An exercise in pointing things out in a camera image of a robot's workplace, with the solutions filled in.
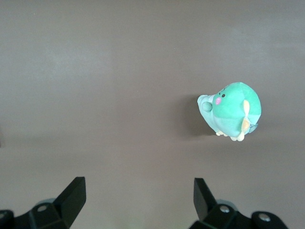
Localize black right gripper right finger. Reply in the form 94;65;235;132
190;177;290;229

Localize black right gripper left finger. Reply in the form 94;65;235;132
0;176;86;229

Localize green dinosaur plush toy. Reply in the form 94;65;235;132
196;82;262;143

